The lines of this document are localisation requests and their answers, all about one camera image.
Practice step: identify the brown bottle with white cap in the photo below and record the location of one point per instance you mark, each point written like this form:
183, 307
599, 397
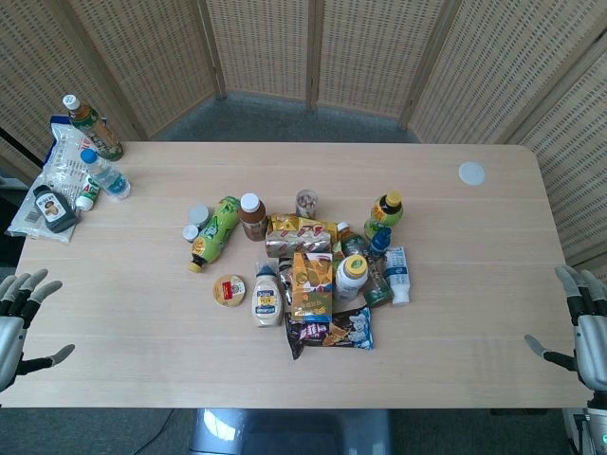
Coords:
252, 215

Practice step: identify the white plastic food bag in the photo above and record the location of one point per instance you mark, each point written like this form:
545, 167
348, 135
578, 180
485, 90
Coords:
61, 156

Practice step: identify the green and white small bottle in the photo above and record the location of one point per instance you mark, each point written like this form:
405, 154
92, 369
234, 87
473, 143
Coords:
90, 194

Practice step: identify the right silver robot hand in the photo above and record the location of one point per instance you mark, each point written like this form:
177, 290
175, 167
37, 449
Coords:
590, 341

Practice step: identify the gold foil snack bag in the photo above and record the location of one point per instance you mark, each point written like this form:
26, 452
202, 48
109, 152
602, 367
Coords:
299, 237

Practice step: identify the mayonnaise squeeze bottle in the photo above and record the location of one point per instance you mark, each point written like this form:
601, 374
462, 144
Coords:
266, 303

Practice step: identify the wicker folding screen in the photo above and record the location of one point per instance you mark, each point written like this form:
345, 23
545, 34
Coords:
360, 52

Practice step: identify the white bottle with yellow lid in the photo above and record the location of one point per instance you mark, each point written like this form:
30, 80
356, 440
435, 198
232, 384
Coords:
351, 277

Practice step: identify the green tea bottle white cap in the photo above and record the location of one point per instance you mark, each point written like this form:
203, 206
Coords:
95, 130

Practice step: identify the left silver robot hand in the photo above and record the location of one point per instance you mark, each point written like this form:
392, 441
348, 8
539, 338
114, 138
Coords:
10, 341

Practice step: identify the white round lid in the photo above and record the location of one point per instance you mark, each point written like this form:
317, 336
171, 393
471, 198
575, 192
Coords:
472, 173

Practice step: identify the green bottle with yellow cap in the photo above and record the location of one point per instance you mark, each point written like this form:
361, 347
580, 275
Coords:
215, 232

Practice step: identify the dark chips bag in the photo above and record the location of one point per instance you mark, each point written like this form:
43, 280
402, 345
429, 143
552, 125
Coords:
327, 334

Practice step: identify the water bottle with blue cap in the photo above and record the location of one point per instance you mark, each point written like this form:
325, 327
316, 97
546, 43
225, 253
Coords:
109, 177

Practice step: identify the black sauce bottle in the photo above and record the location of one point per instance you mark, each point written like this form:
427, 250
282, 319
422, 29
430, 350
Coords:
53, 211

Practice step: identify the dark foil packet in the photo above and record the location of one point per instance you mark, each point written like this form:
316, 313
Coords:
285, 284

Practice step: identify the orange and green snack packet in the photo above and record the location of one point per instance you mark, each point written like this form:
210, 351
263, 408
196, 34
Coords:
310, 284

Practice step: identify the clear jar of nuts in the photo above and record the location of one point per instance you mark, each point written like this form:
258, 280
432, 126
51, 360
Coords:
306, 205

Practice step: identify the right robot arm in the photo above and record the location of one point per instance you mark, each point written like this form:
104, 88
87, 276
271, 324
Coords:
588, 431

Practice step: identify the small round red-yellow tin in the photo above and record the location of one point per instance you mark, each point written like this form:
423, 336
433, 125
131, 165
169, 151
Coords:
229, 290

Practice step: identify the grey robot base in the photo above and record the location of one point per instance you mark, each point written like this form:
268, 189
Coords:
294, 433

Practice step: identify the dark bottle with blue cap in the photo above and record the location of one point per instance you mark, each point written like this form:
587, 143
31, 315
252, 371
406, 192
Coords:
378, 270

